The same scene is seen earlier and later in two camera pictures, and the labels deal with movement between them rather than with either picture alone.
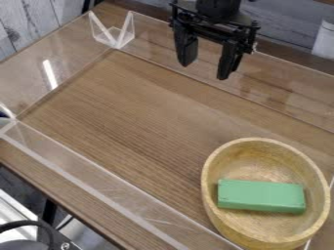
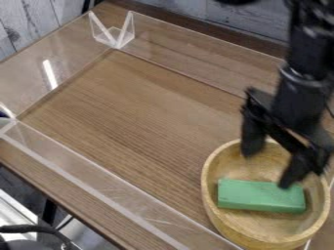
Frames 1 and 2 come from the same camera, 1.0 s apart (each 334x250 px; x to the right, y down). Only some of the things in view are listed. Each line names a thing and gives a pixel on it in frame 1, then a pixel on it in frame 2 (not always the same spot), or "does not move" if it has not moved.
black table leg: [49, 213] does not move
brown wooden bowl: [266, 159] does not move
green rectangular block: [262, 195] does not move
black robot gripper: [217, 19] to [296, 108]
